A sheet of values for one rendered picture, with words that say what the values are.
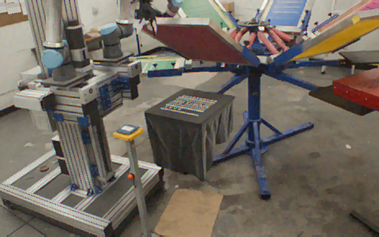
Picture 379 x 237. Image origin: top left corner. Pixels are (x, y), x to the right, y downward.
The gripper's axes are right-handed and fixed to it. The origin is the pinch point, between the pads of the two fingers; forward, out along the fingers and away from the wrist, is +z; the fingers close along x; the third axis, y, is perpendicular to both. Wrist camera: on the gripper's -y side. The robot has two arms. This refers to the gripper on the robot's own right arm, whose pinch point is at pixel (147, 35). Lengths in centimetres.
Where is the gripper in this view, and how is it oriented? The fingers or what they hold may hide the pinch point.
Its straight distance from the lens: 183.3
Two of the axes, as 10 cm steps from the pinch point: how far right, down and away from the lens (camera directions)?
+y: -8.4, -1.7, 5.2
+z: -0.8, 9.8, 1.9
